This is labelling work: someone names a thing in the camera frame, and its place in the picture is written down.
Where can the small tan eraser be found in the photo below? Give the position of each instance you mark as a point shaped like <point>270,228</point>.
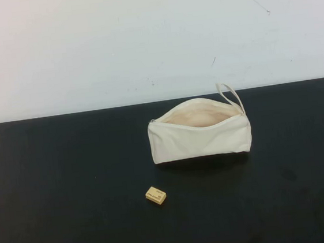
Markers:
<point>156,196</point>

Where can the cream fabric pencil case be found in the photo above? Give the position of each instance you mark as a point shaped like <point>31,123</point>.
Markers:
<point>199,143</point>

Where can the black table mat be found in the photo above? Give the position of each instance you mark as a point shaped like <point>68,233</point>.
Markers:
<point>68,166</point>

